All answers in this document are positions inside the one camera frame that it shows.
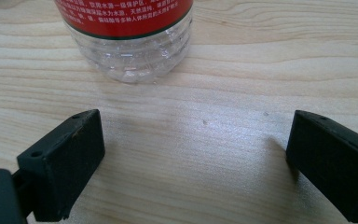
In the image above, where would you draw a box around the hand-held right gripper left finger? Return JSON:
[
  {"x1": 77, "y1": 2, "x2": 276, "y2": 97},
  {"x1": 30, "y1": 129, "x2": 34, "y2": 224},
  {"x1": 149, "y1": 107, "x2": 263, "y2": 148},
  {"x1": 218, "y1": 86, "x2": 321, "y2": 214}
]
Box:
[{"x1": 16, "y1": 108, "x2": 106, "y2": 223}]

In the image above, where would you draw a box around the clear plastic bottle red label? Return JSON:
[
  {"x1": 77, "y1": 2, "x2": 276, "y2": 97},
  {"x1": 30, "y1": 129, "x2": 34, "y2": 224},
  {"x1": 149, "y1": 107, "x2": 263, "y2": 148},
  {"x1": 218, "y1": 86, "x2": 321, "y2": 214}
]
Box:
[{"x1": 53, "y1": 0, "x2": 195, "y2": 84}]

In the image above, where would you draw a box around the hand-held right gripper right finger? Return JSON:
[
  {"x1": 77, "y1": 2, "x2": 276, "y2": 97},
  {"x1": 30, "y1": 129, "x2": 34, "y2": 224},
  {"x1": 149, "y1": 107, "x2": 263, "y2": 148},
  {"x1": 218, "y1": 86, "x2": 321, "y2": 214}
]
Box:
[{"x1": 285, "y1": 109, "x2": 358, "y2": 224}]

